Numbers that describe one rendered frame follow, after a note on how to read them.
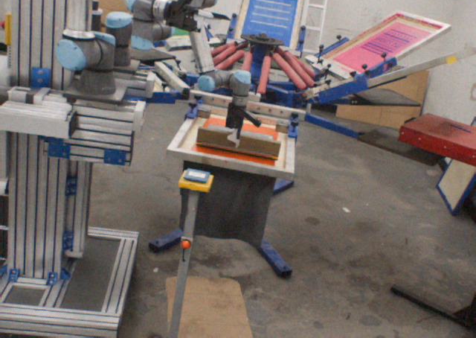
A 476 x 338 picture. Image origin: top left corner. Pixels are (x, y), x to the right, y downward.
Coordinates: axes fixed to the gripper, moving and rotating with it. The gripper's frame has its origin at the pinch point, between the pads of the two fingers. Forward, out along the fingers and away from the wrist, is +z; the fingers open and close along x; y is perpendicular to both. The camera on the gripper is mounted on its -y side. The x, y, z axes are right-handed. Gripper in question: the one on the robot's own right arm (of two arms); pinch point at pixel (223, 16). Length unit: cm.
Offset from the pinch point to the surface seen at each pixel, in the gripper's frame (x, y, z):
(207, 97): -125, 49, -52
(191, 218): -36, 87, -11
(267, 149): -77, 57, 4
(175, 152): -47, 64, -29
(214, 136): -69, 57, -21
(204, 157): -51, 63, -17
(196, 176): -34, 67, -11
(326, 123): -178, 53, 9
